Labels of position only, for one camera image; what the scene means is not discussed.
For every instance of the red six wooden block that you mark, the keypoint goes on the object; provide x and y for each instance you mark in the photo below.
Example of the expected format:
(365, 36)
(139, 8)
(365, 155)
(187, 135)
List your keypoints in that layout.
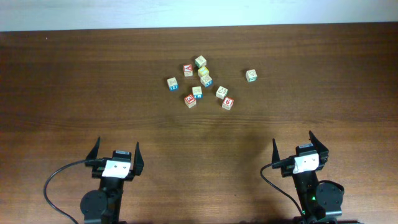
(227, 103)

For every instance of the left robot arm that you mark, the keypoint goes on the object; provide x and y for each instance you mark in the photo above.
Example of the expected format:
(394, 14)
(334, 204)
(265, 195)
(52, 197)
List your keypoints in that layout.
(103, 205)

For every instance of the red E wooden block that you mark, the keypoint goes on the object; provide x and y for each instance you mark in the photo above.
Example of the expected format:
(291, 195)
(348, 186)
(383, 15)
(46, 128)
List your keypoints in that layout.
(190, 101)

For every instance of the red A wooden block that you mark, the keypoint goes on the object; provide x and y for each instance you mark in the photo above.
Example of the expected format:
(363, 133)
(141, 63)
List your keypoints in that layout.
(188, 70)

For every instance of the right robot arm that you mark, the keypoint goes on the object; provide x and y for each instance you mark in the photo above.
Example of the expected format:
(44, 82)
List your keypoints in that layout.
(319, 200)

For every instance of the green animal wooden block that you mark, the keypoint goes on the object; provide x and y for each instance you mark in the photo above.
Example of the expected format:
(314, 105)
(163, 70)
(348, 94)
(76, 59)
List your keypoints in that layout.
(221, 92)

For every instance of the blue number left block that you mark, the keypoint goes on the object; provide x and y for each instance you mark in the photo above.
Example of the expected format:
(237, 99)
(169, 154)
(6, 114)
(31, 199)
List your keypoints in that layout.
(173, 84)

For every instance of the yellow top wooden block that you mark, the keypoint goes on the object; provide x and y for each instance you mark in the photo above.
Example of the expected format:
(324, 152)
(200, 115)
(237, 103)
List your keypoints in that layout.
(203, 71)

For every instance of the blue side block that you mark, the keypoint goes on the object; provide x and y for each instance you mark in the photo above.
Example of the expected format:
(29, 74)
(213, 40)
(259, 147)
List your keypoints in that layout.
(206, 81)
(197, 92)

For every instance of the green far right block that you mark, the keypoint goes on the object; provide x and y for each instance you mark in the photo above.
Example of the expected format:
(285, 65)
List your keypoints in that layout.
(251, 75)

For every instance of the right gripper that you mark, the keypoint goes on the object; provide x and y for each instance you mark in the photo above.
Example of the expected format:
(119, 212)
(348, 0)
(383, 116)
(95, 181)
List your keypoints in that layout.
(321, 151)

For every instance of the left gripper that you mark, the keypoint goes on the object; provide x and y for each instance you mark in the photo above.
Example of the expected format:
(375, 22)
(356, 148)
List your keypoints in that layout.
(137, 163)

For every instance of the green letter wooden block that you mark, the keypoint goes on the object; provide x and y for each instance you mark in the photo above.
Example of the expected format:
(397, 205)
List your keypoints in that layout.
(200, 61)

